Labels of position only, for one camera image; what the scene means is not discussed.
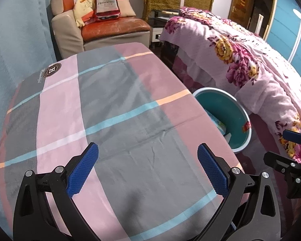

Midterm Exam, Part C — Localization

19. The yellow cloth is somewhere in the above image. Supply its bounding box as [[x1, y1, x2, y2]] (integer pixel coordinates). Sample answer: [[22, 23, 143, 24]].
[[74, 0, 96, 28]]

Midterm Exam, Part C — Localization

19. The white stick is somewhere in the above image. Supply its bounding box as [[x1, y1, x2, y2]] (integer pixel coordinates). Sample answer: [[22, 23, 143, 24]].
[[256, 14, 264, 37]]

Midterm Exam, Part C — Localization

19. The glass side table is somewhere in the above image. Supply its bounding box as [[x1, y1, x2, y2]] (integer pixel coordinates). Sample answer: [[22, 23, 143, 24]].
[[149, 9, 181, 49]]

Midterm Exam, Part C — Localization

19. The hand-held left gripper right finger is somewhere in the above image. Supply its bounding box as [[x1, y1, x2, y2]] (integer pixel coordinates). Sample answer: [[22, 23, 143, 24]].
[[197, 143, 282, 241]]

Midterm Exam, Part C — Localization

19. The teal trash bin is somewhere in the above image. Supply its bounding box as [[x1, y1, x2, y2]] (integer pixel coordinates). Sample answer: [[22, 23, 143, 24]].
[[192, 88, 253, 155]]

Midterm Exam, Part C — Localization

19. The carved wooden door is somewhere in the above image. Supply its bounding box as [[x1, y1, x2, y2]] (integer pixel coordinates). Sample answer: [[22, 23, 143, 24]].
[[228, 0, 257, 34]]

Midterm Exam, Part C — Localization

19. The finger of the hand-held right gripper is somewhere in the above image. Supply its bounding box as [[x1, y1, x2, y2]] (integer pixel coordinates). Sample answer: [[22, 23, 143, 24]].
[[282, 129, 301, 146], [263, 151, 301, 175]]

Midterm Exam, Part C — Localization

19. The beige pillow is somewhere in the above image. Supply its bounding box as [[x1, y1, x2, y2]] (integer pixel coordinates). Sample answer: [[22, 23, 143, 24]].
[[117, 0, 136, 17]]

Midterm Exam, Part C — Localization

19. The pink bed skirt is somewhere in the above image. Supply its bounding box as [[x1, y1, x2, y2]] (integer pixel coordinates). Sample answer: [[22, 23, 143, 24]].
[[174, 48, 217, 89]]

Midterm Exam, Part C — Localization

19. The beige and orange sofa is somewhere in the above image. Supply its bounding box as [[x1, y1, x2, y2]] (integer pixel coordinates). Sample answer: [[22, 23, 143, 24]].
[[51, 0, 151, 60]]

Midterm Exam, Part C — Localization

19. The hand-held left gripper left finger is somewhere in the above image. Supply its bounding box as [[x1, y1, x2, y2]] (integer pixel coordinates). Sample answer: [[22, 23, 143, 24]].
[[13, 142, 103, 241]]

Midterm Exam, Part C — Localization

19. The light blue drink carton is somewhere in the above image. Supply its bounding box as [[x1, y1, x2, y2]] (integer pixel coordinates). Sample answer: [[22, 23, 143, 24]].
[[208, 112, 228, 134]]

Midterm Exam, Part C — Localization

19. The pink floral blanket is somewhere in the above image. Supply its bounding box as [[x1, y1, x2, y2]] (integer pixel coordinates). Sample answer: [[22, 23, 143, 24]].
[[159, 7, 301, 164]]

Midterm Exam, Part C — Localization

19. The red bottle-shaped cushion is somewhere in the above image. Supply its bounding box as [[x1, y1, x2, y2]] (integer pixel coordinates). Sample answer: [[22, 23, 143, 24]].
[[94, 0, 121, 20]]

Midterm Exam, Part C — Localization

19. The blue wardrobe door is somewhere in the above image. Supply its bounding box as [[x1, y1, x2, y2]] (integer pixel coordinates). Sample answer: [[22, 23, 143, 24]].
[[264, 0, 301, 86]]

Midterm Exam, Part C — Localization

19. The plaid tablecloth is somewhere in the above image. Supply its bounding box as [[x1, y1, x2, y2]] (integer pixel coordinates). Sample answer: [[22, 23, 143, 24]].
[[0, 43, 245, 241]]

